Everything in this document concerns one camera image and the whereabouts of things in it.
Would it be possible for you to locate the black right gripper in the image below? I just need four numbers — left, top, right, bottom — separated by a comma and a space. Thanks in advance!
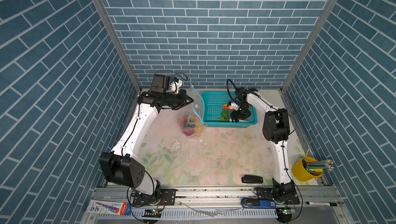
229, 104, 250, 124

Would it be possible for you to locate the bundle of pencils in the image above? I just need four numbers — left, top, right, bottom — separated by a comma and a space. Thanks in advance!
305, 160, 335, 172

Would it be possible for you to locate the black stapler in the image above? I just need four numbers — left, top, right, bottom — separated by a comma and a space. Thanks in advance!
241, 174, 264, 184

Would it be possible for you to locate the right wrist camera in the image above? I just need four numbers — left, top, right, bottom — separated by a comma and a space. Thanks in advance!
235, 87, 258, 96

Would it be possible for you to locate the aluminium rail base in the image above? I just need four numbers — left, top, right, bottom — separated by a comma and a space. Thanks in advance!
82, 185, 352, 224

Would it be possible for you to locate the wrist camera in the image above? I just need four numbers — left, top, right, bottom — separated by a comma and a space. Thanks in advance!
235, 87, 258, 96
150, 74, 183, 94

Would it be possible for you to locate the purple onion toy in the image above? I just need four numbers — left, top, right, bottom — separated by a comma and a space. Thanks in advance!
183, 128, 194, 136

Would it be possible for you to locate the clear zip top bag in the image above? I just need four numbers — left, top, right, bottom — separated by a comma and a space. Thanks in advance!
177, 85, 205, 137

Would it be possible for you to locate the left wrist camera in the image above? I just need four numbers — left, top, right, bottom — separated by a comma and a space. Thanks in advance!
150, 74, 183, 94

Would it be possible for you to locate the red blue printed box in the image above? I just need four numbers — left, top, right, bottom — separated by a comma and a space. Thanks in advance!
86, 200, 131, 216

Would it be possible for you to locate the orange carrot toy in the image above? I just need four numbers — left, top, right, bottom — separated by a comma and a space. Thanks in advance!
222, 106, 236, 111

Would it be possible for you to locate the yellow pencil cup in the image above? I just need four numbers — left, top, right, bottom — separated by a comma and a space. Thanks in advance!
291, 157, 323, 182

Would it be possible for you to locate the black marker pen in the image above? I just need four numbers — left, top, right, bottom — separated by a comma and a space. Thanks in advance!
305, 201, 338, 207

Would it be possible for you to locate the teal plastic basket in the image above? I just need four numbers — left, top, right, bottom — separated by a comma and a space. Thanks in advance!
201, 92, 258, 129

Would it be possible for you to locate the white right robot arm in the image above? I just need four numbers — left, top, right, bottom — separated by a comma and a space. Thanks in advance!
234, 88, 300, 204

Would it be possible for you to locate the green leafy vegetable toy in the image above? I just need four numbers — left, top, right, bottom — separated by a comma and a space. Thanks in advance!
219, 111, 231, 122

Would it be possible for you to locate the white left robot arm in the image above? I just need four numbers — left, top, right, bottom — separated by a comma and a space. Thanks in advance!
99, 89, 193, 196

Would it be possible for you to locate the blue black device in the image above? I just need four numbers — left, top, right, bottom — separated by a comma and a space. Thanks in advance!
241, 198, 276, 209

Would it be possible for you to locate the yellow potato toy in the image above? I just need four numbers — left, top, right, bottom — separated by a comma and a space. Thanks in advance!
194, 125, 204, 134

